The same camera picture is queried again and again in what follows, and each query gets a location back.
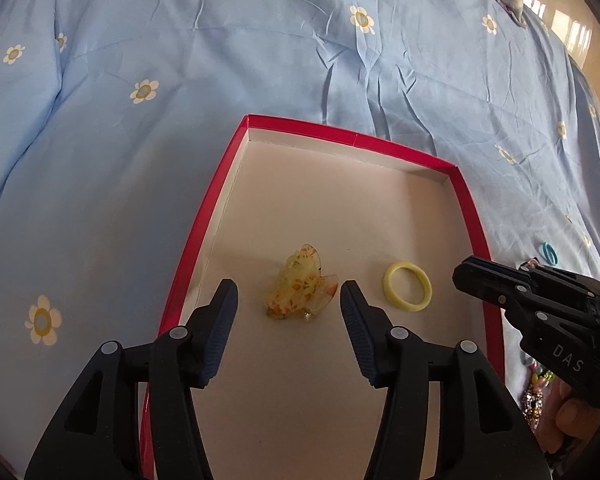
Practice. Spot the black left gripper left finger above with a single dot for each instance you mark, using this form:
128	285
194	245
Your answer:
209	328

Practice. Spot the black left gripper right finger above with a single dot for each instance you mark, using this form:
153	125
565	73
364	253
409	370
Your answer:
371	335

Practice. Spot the yellow floral hair claw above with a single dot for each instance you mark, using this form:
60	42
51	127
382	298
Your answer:
301	288

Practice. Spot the person's right hand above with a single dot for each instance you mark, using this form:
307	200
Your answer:
567	424

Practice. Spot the red jewelry box tray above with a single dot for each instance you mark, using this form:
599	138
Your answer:
293	211

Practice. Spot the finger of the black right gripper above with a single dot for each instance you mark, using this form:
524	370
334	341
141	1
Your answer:
510	269
495	289

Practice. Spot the light blue floral bedsheet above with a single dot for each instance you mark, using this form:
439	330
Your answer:
115	113

